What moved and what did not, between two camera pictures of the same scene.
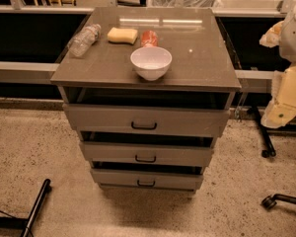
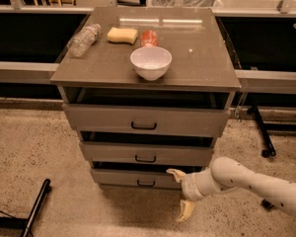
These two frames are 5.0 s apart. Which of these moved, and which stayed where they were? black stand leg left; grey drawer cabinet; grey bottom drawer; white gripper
Moved: white gripper
Stayed: grey drawer cabinet; black stand leg left; grey bottom drawer
